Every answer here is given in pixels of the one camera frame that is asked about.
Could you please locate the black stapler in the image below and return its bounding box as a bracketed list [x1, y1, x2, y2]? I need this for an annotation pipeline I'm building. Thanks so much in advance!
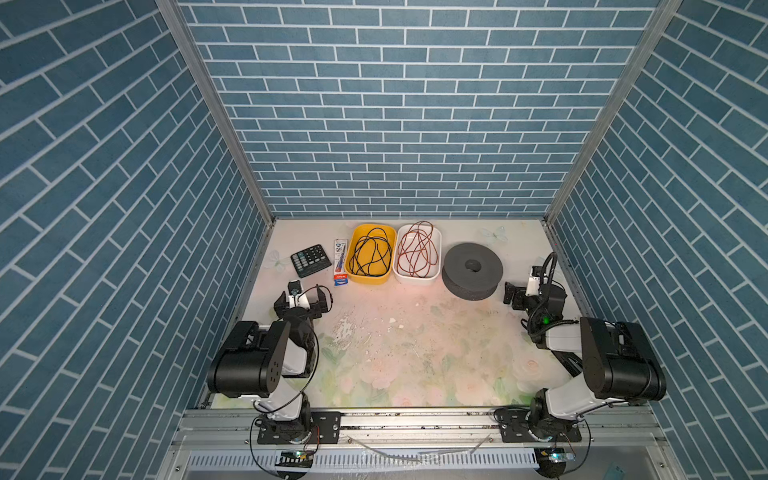
[551, 350, 583, 377]

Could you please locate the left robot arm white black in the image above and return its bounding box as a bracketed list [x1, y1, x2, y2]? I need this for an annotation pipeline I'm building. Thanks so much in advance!
[206, 280, 333, 445]

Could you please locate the black calculator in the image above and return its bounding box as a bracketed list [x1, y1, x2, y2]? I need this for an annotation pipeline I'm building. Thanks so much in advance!
[290, 244, 332, 278]

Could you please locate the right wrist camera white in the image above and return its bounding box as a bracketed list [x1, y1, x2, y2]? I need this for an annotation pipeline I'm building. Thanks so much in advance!
[526, 265, 542, 297]

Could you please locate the red cable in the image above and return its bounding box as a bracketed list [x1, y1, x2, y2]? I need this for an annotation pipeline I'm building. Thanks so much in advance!
[395, 220, 441, 279]

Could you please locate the pencil box blue white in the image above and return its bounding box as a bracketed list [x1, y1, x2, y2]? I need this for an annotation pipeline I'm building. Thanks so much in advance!
[333, 239, 349, 286]

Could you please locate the yellow plastic tub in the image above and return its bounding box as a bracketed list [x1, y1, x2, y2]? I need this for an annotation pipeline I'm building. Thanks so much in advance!
[345, 223, 396, 285]

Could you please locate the white plastic tub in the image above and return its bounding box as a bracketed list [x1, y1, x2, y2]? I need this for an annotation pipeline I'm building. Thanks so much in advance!
[393, 220, 442, 286]

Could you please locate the black cable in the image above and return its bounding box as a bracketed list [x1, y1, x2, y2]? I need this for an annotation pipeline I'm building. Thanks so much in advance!
[347, 226, 394, 278]

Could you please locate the grey perforated cable spool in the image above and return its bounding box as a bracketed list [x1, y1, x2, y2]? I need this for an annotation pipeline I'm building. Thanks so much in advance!
[442, 242, 504, 301]

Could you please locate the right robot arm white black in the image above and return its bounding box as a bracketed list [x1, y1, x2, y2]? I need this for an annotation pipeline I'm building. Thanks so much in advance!
[494, 281, 667, 443]

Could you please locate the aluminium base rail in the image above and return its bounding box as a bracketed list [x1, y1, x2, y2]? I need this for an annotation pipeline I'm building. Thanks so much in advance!
[159, 406, 684, 479]

